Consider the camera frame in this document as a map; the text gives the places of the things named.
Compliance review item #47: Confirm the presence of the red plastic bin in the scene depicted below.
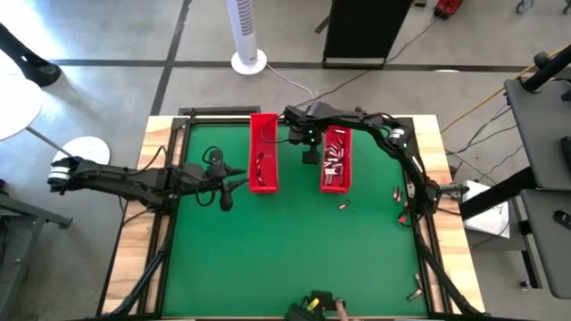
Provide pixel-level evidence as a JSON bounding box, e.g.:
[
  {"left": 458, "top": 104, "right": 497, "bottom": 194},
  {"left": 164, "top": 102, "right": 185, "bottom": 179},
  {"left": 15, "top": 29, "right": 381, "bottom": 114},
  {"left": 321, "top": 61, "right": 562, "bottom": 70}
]
[
  {"left": 248, "top": 112, "right": 280, "bottom": 195},
  {"left": 319, "top": 125, "right": 353, "bottom": 195}
]

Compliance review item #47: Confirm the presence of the yellow cable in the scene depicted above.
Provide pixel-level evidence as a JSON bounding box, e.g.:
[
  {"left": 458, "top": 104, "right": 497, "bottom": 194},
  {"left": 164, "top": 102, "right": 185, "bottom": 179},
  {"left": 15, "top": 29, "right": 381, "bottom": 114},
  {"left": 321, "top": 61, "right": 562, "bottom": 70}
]
[{"left": 441, "top": 44, "right": 571, "bottom": 135}]

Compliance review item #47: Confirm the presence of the black stand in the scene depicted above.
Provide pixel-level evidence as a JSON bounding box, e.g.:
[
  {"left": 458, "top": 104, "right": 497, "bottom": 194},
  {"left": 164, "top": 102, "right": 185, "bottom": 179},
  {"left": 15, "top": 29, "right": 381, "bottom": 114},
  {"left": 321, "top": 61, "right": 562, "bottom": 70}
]
[{"left": 521, "top": 42, "right": 571, "bottom": 94}]

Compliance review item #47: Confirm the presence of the black remote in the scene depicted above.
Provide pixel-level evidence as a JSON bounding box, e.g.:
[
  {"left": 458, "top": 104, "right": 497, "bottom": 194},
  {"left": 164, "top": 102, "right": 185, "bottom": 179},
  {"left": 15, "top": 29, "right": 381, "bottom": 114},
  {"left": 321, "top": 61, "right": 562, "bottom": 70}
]
[{"left": 551, "top": 209, "right": 571, "bottom": 231}]

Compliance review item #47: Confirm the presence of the red tool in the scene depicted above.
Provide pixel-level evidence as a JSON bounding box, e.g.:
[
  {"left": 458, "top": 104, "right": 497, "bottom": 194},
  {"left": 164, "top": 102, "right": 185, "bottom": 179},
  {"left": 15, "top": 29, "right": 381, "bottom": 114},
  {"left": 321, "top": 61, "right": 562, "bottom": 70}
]
[{"left": 433, "top": 0, "right": 464, "bottom": 21}]

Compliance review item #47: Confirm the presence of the green table mat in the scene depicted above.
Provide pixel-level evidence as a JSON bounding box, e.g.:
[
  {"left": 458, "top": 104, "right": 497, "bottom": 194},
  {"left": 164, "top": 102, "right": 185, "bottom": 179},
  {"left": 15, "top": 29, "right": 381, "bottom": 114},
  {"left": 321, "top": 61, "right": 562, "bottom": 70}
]
[{"left": 161, "top": 123, "right": 429, "bottom": 318}]

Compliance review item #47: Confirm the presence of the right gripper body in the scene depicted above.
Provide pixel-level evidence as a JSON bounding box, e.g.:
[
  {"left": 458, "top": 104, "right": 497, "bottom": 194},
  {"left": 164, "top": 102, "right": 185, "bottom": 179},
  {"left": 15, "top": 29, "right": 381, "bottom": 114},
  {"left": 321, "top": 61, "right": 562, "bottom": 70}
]
[{"left": 287, "top": 125, "right": 323, "bottom": 167}]

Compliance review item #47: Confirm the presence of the grey metal furniture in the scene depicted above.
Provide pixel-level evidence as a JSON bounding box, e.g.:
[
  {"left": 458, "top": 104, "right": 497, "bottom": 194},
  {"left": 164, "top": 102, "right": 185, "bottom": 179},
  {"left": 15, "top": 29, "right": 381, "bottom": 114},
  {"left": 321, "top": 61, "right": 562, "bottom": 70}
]
[{"left": 0, "top": 193, "right": 73, "bottom": 321}]

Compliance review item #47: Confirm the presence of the grey desk top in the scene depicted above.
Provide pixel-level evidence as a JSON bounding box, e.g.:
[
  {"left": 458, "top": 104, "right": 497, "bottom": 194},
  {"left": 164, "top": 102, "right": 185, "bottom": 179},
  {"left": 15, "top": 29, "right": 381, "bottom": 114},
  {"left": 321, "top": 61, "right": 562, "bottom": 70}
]
[
  {"left": 519, "top": 189, "right": 571, "bottom": 300},
  {"left": 503, "top": 66, "right": 571, "bottom": 191}
]

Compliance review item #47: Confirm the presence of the black flat bar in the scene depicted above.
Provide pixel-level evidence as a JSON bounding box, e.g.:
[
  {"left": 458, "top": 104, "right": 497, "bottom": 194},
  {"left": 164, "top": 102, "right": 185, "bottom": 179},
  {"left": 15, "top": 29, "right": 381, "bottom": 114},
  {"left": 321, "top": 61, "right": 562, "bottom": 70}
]
[{"left": 178, "top": 105, "right": 261, "bottom": 117}]

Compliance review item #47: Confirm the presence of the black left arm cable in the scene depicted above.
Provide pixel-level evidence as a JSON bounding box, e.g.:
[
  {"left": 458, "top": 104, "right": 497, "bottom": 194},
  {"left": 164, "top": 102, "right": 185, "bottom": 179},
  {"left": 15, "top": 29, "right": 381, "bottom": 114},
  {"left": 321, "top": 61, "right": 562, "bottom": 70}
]
[{"left": 194, "top": 145, "right": 224, "bottom": 208}]

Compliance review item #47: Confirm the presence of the white fan cable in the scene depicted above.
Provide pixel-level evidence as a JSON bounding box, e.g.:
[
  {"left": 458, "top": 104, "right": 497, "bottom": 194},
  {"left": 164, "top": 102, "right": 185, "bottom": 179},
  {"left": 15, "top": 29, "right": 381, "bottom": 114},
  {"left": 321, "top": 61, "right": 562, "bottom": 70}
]
[{"left": 266, "top": 64, "right": 316, "bottom": 100}]

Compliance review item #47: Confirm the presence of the black beam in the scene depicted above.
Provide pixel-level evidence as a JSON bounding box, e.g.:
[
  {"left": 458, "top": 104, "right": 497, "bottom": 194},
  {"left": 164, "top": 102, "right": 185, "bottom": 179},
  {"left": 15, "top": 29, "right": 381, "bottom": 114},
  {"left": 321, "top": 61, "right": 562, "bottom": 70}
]
[{"left": 459, "top": 167, "right": 536, "bottom": 220}]

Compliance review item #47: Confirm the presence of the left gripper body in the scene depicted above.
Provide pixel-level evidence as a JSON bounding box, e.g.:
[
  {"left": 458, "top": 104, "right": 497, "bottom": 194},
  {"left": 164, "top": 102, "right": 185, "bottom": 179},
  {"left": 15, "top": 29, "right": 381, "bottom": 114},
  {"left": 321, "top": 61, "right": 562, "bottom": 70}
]
[{"left": 203, "top": 149, "right": 236, "bottom": 213}]

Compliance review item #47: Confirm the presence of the white paper box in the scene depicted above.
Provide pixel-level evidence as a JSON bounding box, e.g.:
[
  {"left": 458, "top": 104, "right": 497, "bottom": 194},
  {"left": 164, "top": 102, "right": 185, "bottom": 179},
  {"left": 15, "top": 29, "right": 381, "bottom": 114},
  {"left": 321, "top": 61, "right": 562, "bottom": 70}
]
[{"left": 463, "top": 180, "right": 510, "bottom": 240}]

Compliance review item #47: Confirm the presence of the white tower fan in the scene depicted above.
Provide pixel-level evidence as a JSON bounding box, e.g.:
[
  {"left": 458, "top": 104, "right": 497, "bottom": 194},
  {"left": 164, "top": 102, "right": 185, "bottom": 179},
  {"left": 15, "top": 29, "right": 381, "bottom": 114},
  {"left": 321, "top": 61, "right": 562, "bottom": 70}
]
[{"left": 226, "top": 0, "right": 268, "bottom": 76}]

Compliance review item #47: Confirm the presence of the black handheld tool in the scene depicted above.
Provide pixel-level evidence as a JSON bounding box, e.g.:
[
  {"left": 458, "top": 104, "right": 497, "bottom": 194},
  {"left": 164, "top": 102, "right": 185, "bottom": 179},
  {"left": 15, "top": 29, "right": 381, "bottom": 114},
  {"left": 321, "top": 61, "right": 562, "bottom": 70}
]
[{"left": 285, "top": 289, "right": 336, "bottom": 321}]

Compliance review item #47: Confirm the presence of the black right camera cable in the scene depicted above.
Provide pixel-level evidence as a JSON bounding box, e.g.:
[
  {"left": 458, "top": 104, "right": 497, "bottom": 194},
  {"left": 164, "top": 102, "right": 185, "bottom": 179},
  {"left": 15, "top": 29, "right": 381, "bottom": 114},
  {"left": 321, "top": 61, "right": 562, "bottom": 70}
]
[{"left": 260, "top": 114, "right": 292, "bottom": 145}]

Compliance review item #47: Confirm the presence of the black device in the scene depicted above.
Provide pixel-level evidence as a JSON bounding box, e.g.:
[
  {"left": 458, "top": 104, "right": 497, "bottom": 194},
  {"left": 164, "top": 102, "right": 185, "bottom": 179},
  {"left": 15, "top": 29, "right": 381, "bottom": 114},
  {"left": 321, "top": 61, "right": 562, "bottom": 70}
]
[{"left": 559, "top": 136, "right": 571, "bottom": 169}]

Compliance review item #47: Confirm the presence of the black divider panel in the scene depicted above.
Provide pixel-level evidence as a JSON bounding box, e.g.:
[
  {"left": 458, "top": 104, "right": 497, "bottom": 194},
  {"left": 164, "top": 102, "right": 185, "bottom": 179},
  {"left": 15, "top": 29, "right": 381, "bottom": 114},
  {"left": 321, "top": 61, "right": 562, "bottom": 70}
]
[{"left": 321, "top": 0, "right": 414, "bottom": 69}]

